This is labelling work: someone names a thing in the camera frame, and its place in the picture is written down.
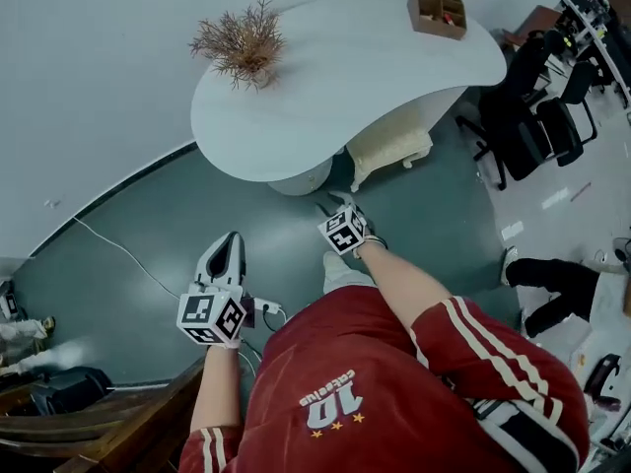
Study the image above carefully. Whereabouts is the person's left forearm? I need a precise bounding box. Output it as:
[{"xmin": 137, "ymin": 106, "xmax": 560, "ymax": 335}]
[{"xmin": 189, "ymin": 343, "xmax": 244, "ymax": 433}]

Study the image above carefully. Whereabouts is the cluttered office desk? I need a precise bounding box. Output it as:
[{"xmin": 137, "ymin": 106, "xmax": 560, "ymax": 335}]
[{"xmin": 559, "ymin": 0, "xmax": 631, "ymax": 112}]

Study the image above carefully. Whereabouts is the black high-back office chair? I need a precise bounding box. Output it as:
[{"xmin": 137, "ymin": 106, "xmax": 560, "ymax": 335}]
[{"xmin": 456, "ymin": 30, "xmax": 556, "ymax": 192}]

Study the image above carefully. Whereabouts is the dark wooden stair railing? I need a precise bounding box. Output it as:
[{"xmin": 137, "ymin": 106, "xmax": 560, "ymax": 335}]
[{"xmin": 0, "ymin": 357, "xmax": 207, "ymax": 473}]

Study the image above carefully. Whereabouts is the dark grey plastic seat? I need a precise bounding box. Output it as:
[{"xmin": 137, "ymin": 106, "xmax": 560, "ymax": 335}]
[{"xmin": 29, "ymin": 366, "xmax": 115, "ymax": 417}]

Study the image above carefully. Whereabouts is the person's right forearm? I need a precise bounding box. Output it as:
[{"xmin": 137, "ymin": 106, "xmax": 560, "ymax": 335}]
[{"xmin": 358, "ymin": 241, "xmax": 457, "ymax": 334}]

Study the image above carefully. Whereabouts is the white curved desk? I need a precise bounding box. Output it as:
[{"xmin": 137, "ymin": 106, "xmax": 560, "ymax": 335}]
[{"xmin": 190, "ymin": 0, "xmax": 509, "ymax": 197}]

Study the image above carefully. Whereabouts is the thin white floor cable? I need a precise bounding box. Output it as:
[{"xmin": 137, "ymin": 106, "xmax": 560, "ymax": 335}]
[{"xmin": 72, "ymin": 216, "xmax": 182, "ymax": 301}]

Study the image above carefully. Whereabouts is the black mesh office chair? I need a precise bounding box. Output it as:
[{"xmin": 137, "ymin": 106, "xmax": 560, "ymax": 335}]
[{"xmin": 535, "ymin": 60, "xmax": 599, "ymax": 169}]

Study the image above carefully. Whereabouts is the cream upholstered stool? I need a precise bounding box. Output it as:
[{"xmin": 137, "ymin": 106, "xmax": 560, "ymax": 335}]
[{"xmin": 345, "ymin": 125, "xmax": 435, "ymax": 194}]

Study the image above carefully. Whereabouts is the brown wooden cabinet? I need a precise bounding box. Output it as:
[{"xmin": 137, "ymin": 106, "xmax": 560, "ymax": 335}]
[{"xmin": 512, "ymin": 5, "xmax": 564, "ymax": 51}]

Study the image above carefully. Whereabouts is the dried plant in white pot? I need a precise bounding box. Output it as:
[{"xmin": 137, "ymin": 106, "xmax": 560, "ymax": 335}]
[{"xmin": 187, "ymin": 0, "xmax": 288, "ymax": 94}]

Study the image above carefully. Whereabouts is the person's red shirt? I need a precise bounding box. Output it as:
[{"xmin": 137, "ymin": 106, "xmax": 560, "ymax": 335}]
[{"xmin": 177, "ymin": 283, "xmax": 592, "ymax": 473}]

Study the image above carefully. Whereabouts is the brown wooden organizer box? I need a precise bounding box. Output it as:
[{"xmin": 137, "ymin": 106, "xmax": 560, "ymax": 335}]
[{"xmin": 406, "ymin": 0, "xmax": 468, "ymax": 42}]

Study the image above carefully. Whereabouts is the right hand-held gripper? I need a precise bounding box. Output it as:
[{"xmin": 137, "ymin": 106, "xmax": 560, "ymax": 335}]
[{"xmin": 315, "ymin": 189, "xmax": 371, "ymax": 257}]

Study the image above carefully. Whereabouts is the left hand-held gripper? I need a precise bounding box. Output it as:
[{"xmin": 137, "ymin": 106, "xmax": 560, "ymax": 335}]
[{"xmin": 175, "ymin": 231, "xmax": 257, "ymax": 349}]

